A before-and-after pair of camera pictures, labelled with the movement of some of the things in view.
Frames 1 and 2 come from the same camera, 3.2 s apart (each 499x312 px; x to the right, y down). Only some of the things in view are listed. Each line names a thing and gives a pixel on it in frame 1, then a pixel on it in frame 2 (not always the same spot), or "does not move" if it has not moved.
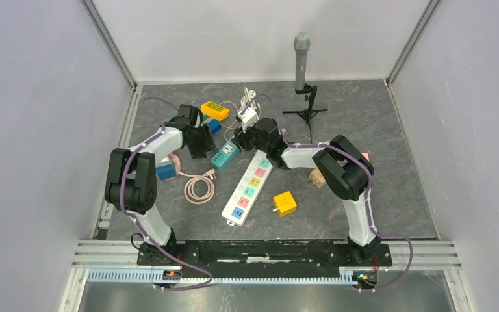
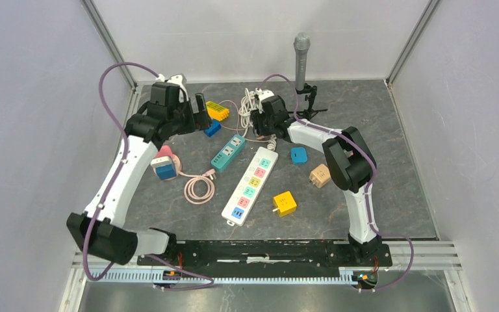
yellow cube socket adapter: (285, 204) does not move
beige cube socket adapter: (316, 178) does not move
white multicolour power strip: (246, 192) does not move
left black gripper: (207, 145) → (200, 120)
